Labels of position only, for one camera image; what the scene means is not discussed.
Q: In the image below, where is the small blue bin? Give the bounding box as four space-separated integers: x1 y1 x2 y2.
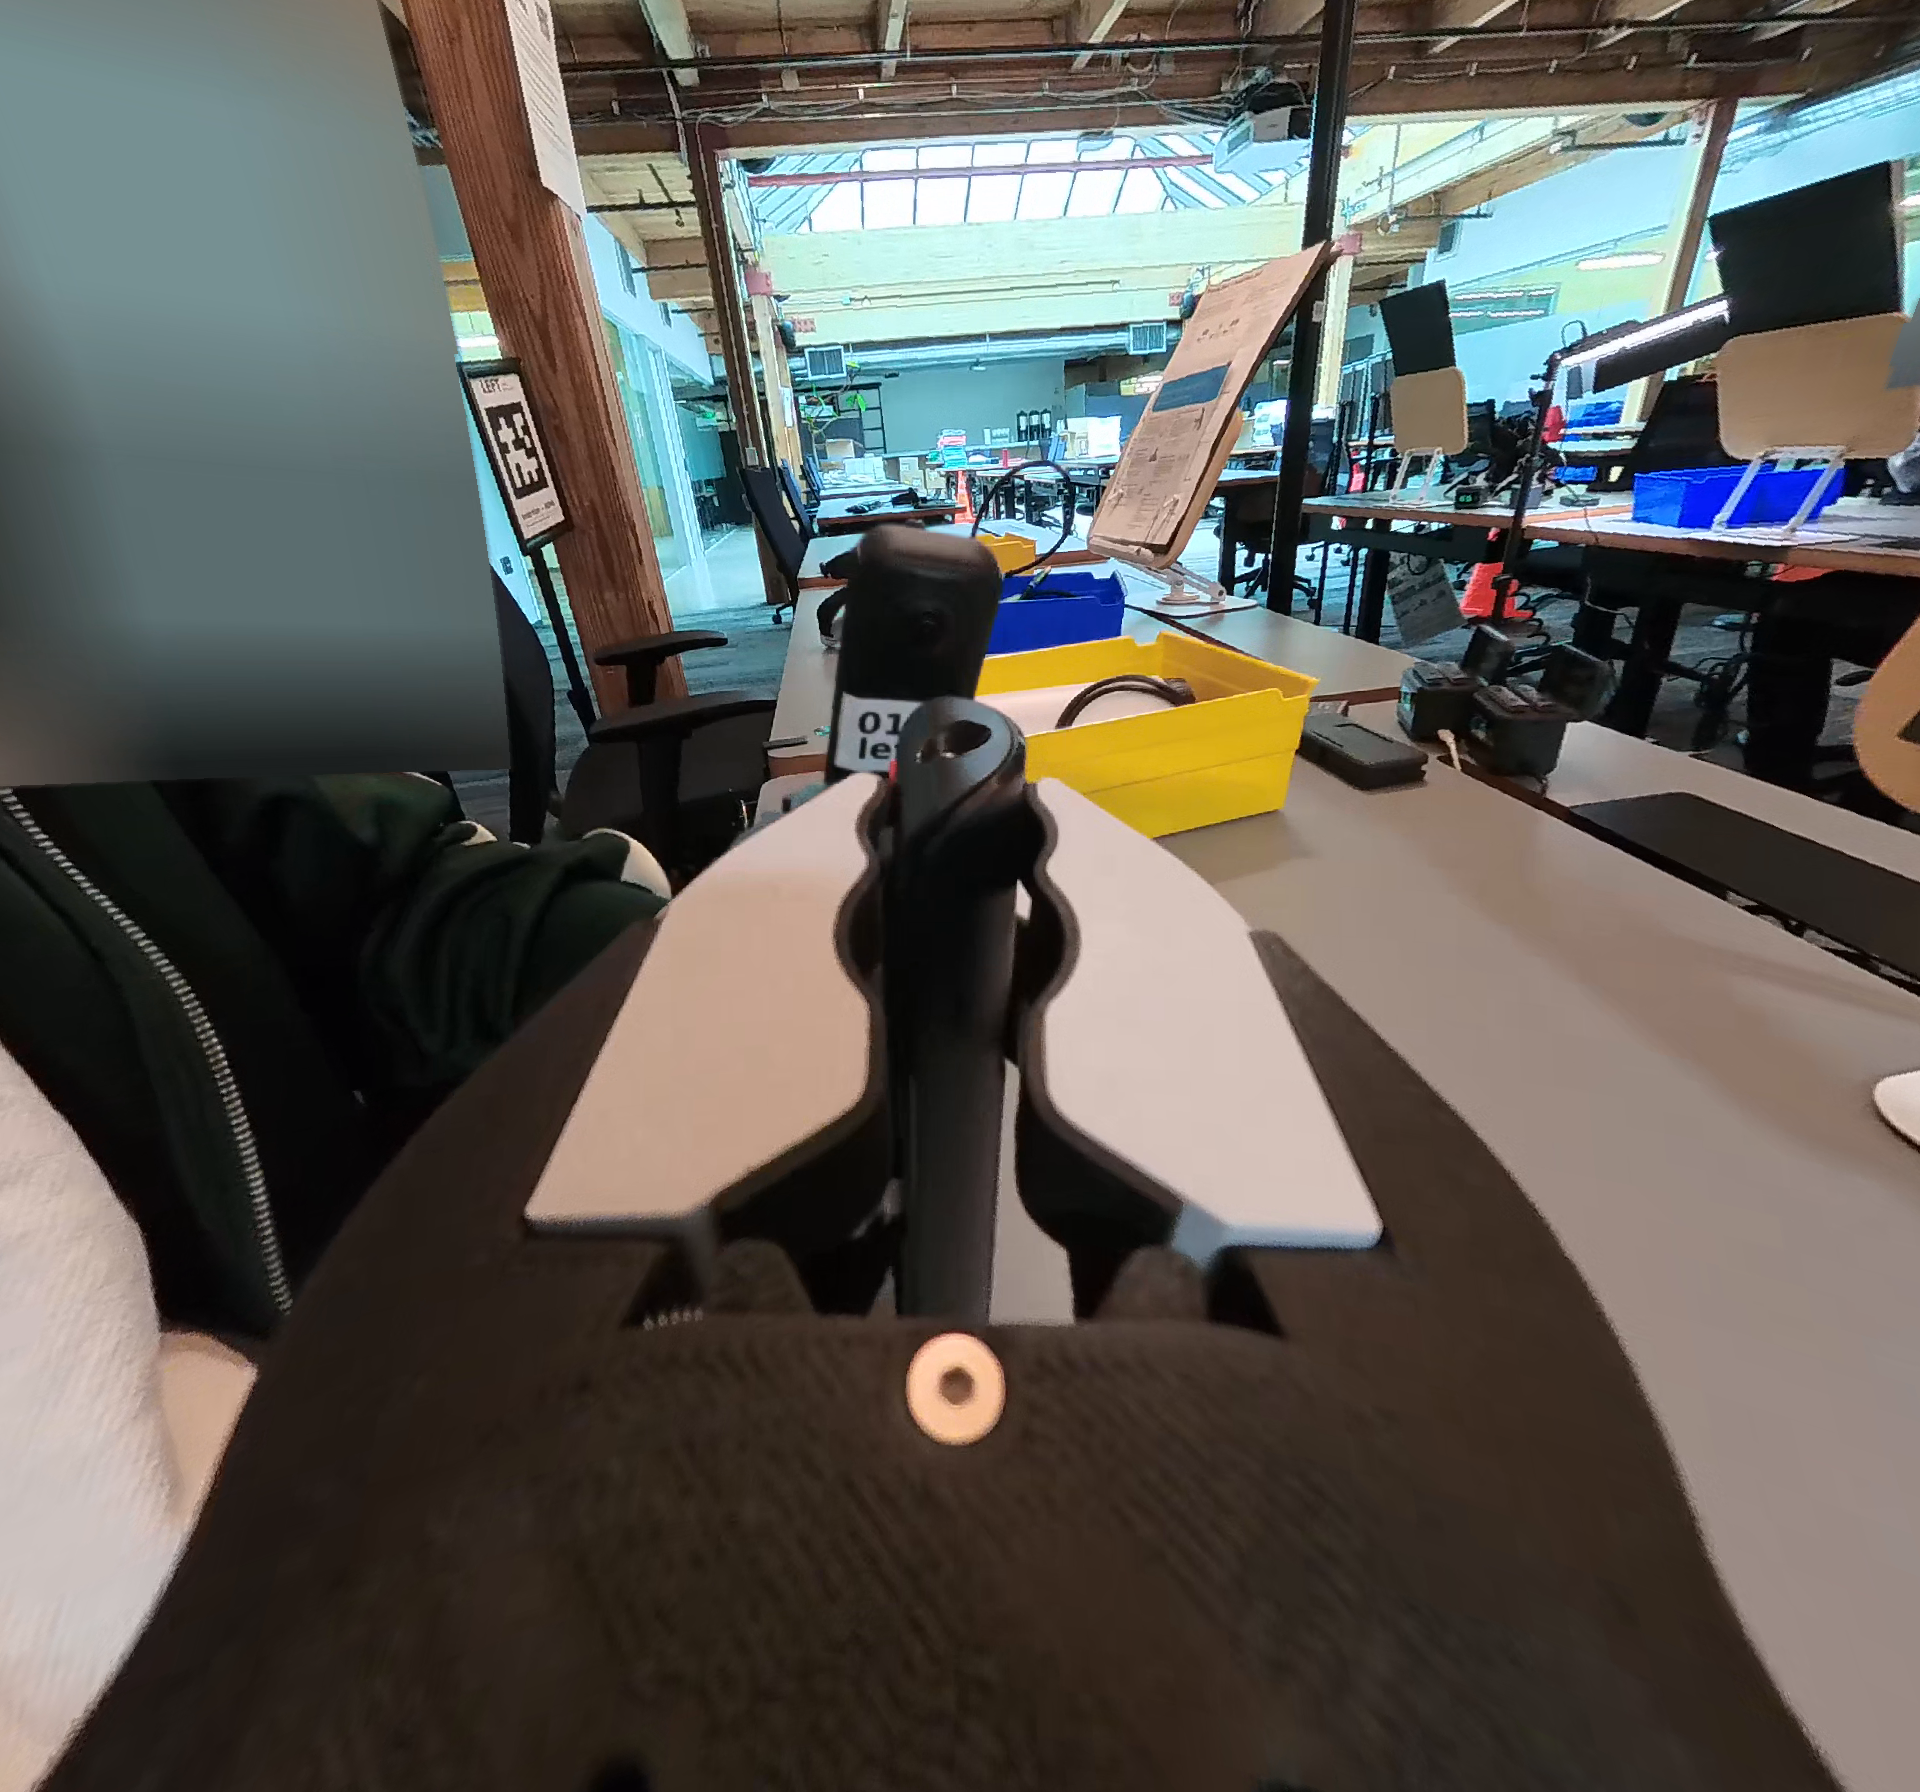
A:
1631 467 1849 528

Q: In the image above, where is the black flat box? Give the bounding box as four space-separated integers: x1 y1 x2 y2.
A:
1296 712 1430 790

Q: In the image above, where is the black gooseneck cable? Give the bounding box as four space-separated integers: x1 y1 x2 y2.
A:
972 460 1079 541

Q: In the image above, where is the black office chair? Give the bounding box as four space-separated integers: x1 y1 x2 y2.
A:
561 630 782 875

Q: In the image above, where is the framed marker sign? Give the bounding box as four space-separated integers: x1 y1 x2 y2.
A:
456 356 577 552

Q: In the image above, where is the yellow plastic bin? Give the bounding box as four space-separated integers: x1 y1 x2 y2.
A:
974 633 1319 840

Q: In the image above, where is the black coiled cable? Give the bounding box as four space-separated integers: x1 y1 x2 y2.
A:
1055 674 1201 733

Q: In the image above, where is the black lamp bar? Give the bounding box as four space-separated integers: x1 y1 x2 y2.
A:
1545 296 1734 395

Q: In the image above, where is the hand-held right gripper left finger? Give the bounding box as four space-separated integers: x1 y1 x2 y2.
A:
525 777 899 1239

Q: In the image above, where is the large stand with tan board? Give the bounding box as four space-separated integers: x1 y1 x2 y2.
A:
1708 162 1920 528

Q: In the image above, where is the cream white shirt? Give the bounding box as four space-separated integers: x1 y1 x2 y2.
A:
0 1050 261 1792

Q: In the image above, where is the wooden post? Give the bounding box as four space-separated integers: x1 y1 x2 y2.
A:
368 0 690 715

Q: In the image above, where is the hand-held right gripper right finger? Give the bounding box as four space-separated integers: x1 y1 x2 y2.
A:
1018 777 1386 1271

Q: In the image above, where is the blue plastic bin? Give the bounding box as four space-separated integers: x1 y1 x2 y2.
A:
982 571 1129 657

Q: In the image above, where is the grey desk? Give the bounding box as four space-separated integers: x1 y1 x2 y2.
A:
757 592 1920 1792

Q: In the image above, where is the small stand with tan board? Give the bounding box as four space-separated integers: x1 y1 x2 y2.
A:
1377 282 1473 496

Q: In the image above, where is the white paper notice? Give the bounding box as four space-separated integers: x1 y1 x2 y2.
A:
479 0 591 217

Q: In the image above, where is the black remote control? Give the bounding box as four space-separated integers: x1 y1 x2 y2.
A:
878 694 1037 1321

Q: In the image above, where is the person's left forearm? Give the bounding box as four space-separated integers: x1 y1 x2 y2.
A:
359 814 673 1088

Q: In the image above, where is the black pole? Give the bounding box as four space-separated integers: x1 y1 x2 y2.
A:
1267 0 1376 610

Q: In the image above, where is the cardboard sheet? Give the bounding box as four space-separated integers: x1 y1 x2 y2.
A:
1089 244 1340 572

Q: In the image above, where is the dark green zip jacket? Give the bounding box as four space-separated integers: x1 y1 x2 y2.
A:
0 772 673 1343

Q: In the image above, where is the black flat pad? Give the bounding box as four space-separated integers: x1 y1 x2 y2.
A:
1567 791 1920 987

